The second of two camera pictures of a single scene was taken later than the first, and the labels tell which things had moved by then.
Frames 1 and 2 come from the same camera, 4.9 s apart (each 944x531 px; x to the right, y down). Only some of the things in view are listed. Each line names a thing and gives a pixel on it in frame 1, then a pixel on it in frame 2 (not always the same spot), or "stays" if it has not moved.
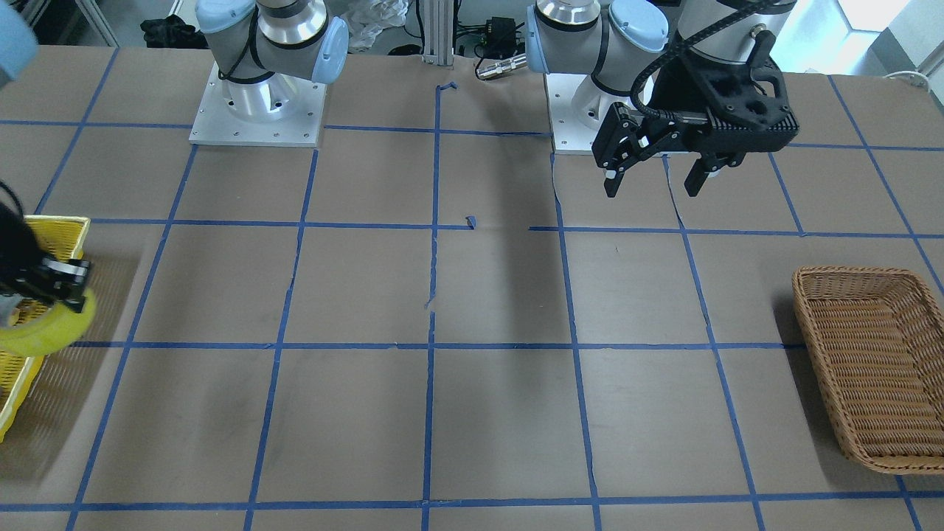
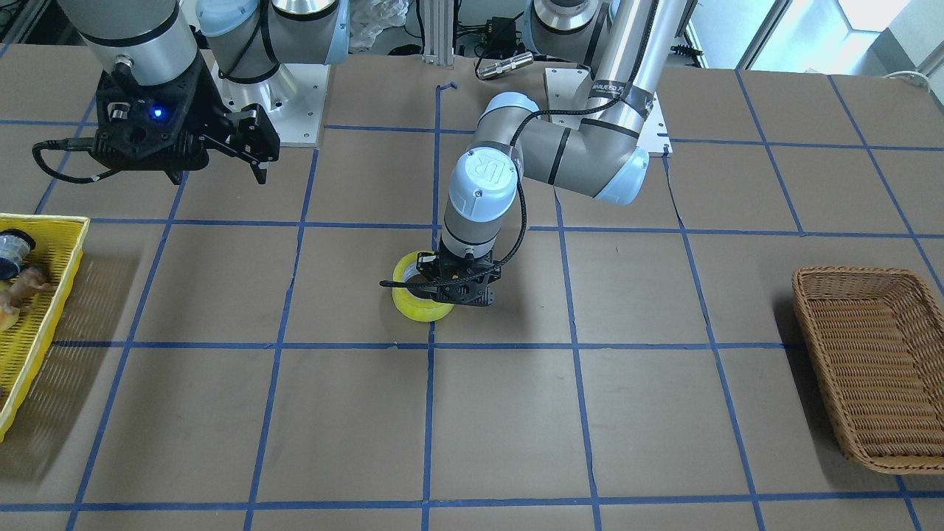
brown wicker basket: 876,338 stays
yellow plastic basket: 59,237 stays
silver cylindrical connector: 502,67 stays
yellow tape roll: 51,331 -> 422,309
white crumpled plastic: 367,18 stays
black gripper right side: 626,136 -> 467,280
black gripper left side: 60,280 -> 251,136
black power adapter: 500,37 stays
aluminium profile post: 438,32 stays
